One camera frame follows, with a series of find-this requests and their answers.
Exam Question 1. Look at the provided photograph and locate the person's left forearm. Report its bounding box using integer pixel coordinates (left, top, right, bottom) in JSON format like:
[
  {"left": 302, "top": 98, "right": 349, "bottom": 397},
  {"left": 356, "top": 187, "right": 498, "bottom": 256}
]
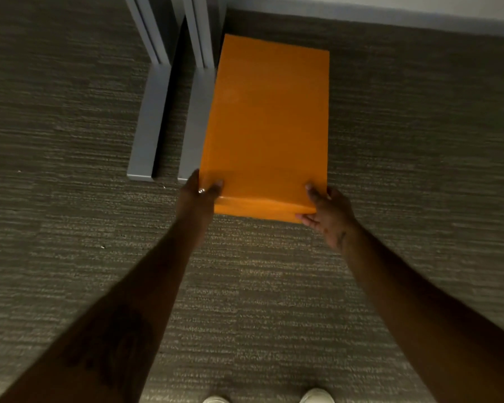
[{"left": 0, "top": 224, "right": 213, "bottom": 403}]

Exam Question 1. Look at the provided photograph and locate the person's right forearm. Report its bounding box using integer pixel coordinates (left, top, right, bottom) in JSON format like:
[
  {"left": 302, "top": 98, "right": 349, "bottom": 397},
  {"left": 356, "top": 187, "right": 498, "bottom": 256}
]
[{"left": 340, "top": 222, "right": 504, "bottom": 403}]

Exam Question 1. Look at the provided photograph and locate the person's right hand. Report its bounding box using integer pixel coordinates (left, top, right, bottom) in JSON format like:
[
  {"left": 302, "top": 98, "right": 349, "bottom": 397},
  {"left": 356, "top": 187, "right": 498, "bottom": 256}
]
[{"left": 295, "top": 184, "right": 360, "bottom": 253}]

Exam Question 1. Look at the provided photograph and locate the person's white right shoe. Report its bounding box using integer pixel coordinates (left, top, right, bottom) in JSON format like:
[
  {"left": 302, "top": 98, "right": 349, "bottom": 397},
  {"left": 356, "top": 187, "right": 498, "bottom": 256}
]
[{"left": 299, "top": 388, "right": 336, "bottom": 403}]

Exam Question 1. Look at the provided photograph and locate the person's left hand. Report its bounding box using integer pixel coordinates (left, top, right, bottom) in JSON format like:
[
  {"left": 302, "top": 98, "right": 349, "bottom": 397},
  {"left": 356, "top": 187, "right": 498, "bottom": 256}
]
[{"left": 176, "top": 168, "right": 224, "bottom": 242}]

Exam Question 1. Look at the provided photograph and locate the orange rectangular box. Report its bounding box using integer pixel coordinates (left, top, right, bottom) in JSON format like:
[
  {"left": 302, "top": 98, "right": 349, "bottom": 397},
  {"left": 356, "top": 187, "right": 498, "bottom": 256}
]
[{"left": 199, "top": 34, "right": 330, "bottom": 224}]

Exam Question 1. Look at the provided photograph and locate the grey metal table leg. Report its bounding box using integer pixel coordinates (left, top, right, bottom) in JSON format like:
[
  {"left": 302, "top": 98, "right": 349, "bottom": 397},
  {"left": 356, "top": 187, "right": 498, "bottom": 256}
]
[
  {"left": 177, "top": 0, "right": 219, "bottom": 184},
  {"left": 125, "top": 0, "right": 173, "bottom": 182}
]

